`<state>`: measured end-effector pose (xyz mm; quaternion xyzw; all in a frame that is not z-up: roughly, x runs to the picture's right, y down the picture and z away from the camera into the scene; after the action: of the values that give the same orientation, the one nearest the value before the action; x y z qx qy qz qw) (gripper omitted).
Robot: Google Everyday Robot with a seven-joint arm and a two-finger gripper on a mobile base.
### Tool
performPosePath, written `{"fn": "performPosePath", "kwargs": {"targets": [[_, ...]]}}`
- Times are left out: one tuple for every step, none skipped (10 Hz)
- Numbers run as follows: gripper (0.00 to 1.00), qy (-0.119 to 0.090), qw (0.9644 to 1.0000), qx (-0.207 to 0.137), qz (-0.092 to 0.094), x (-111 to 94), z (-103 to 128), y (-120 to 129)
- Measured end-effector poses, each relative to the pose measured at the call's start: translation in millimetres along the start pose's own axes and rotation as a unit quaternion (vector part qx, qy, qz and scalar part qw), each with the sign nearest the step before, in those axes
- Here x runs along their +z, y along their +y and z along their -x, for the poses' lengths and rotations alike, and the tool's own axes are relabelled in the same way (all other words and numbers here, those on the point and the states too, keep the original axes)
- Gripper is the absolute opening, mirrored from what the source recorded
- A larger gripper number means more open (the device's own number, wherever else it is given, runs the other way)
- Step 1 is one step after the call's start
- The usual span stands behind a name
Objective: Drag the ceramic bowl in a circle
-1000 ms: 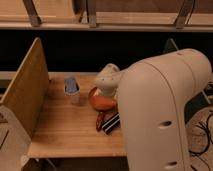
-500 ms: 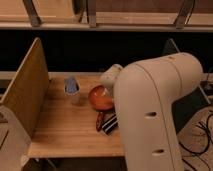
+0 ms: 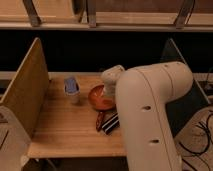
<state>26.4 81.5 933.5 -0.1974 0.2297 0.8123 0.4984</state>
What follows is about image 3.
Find orange ceramic bowl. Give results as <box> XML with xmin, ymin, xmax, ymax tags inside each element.
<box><xmin>88</xmin><ymin>85</ymin><xmax>115</xmax><ymax>111</ymax></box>

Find right dark side panel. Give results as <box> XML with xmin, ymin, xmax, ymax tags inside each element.
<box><xmin>160</xmin><ymin>38</ymin><xmax>210</xmax><ymax>137</ymax></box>

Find dark red spoon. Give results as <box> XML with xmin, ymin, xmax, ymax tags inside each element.
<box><xmin>96</xmin><ymin>111</ymin><xmax>105</xmax><ymax>132</ymax></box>

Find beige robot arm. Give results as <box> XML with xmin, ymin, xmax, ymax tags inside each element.
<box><xmin>101</xmin><ymin>61</ymin><xmax>193</xmax><ymax>171</ymax></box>

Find black white striped object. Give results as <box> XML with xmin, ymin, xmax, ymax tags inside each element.
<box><xmin>102</xmin><ymin>114</ymin><xmax>119</xmax><ymax>135</ymax></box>

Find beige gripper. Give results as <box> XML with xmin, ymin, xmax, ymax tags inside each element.
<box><xmin>101</xmin><ymin>65</ymin><xmax>125</xmax><ymax>97</ymax></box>

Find black cables on floor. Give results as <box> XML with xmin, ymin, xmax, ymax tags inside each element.
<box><xmin>178</xmin><ymin>109</ymin><xmax>213</xmax><ymax>171</ymax></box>

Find wooden shelf with brackets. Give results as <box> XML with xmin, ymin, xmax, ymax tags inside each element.
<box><xmin>0</xmin><ymin>0</ymin><xmax>213</xmax><ymax>32</ymax></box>

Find beige cup with blue cloth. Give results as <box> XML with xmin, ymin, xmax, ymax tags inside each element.
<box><xmin>64</xmin><ymin>77</ymin><xmax>80</xmax><ymax>105</ymax></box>

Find left wooden side panel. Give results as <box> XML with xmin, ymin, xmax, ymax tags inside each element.
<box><xmin>0</xmin><ymin>38</ymin><xmax>49</xmax><ymax>138</ymax></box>

